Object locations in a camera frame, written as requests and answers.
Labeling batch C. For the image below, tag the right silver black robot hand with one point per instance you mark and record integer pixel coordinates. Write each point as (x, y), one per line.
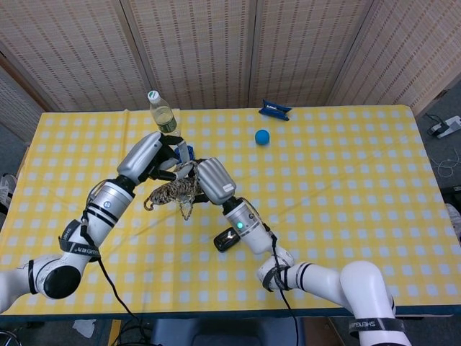
(216, 180)

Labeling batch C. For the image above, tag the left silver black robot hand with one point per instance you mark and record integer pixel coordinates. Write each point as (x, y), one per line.
(140, 155)

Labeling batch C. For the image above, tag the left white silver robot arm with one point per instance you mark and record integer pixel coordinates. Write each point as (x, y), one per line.
(86, 230)

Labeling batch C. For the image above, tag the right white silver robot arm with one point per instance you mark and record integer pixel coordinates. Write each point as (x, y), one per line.
(324, 281)

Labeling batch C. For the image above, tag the blue toy building block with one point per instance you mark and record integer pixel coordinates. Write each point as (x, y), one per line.
(191, 151)

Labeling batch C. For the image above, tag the clear plastic water bottle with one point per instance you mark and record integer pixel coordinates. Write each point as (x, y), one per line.
(164, 119)

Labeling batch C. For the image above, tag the black bottle with red cap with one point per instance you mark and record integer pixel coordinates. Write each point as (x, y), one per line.
(225, 242)

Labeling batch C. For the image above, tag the blue ball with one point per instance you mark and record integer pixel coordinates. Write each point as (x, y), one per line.
(263, 137)

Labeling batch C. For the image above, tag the blue snack packet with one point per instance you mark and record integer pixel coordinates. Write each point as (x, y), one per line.
(274, 110)

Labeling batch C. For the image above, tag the woven bamboo folding screen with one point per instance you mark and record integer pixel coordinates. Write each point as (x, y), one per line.
(201, 50)

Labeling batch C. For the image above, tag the yellow white checkered tablecloth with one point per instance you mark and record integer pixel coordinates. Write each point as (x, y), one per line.
(342, 216)

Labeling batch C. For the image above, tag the grey sneaker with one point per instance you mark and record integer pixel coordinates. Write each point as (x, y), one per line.
(8, 191)

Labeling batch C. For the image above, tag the blue chair seat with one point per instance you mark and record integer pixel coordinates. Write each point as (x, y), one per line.
(230, 333)

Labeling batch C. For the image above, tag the crumpled white paper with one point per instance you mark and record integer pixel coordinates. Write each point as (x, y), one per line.
(84, 327)

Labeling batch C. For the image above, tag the white power strip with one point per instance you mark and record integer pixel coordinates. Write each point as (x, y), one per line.
(444, 128)

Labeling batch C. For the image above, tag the black box on floor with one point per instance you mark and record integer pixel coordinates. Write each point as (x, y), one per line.
(453, 196)

